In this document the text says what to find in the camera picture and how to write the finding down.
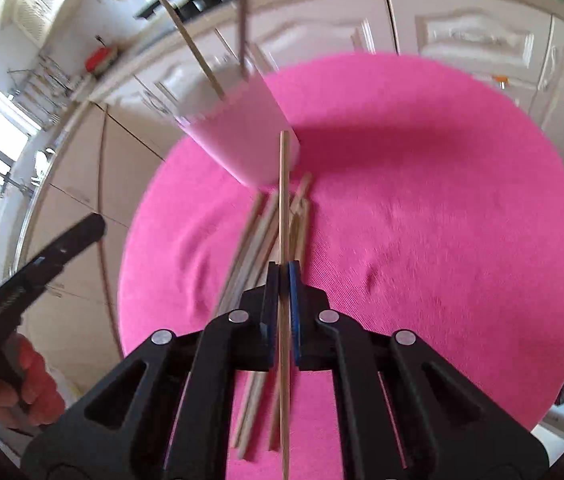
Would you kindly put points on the person's left hand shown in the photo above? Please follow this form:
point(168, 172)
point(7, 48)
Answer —
point(44, 395)

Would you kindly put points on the small orange packet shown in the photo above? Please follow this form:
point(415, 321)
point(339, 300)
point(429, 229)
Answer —
point(499, 82)

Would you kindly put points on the cream kitchen base cabinet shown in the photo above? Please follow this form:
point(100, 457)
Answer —
point(87, 185)

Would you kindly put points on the black glass cooktop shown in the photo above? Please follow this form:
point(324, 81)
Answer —
point(197, 2)

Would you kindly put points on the pink tablecloth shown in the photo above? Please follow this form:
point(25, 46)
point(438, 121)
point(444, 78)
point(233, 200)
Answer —
point(411, 210)

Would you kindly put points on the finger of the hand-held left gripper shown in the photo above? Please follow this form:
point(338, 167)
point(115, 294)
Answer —
point(62, 247)

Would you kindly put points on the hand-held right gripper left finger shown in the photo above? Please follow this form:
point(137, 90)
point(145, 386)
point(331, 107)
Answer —
point(272, 310)

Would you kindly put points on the cream drawer front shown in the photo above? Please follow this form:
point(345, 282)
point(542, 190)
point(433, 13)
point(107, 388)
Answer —
point(476, 35)

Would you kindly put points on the wooden chopstick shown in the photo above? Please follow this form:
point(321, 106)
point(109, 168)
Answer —
point(244, 20)
point(284, 200)
point(226, 45)
point(189, 45)

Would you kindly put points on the metal faucet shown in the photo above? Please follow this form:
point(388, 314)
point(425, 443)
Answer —
point(7, 182)

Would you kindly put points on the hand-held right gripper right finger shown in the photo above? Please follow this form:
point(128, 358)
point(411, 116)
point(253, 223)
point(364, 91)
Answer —
point(294, 310)

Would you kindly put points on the pink cup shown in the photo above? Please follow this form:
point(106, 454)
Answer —
point(242, 130)

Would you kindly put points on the cream lattice wall cabinet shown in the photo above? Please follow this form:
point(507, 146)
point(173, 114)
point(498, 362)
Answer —
point(37, 5)

